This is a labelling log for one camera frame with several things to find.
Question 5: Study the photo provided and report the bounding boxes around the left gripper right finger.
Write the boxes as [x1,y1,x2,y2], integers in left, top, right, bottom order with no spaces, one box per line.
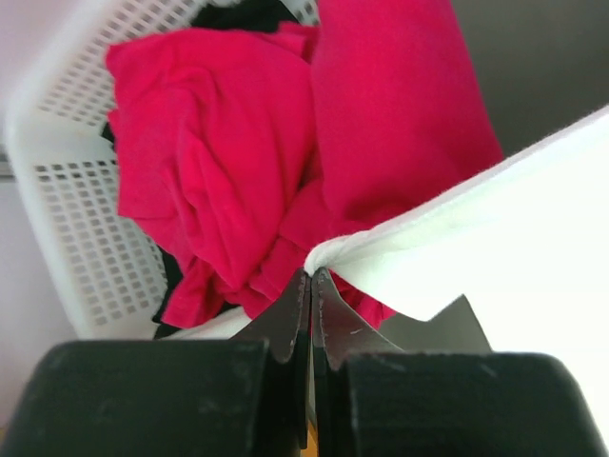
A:
[311,269,608,456]

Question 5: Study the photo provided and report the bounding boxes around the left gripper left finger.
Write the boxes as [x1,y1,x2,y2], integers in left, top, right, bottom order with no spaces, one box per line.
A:
[1,271,310,456]

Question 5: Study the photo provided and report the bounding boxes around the white t-shirt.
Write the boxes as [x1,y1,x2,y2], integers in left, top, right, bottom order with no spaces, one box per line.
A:
[303,105,609,356]

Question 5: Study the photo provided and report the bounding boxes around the pink t-shirt in basket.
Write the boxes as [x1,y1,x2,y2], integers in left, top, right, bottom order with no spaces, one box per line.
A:
[106,1,502,328]

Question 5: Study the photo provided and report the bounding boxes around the white plastic laundry basket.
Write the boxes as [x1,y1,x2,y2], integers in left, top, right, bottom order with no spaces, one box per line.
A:
[2,0,320,342]

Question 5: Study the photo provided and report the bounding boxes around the black garment in basket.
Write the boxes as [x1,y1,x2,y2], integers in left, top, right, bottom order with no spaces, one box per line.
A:
[97,0,305,340]

